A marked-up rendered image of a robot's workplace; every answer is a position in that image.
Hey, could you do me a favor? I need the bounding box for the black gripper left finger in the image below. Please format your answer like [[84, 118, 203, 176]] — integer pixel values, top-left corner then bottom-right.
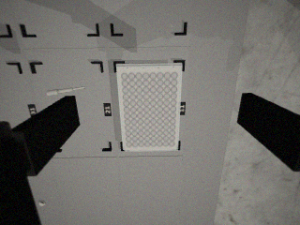
[[0, 96, 80, 225]]

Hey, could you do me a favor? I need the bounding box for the grey deck plate with bay grid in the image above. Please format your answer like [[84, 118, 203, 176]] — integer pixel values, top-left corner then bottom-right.
[[0, 0, 250, 225]]

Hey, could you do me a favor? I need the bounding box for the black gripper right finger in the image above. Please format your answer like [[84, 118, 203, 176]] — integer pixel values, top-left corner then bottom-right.
[[237, 93, 300, 172]]

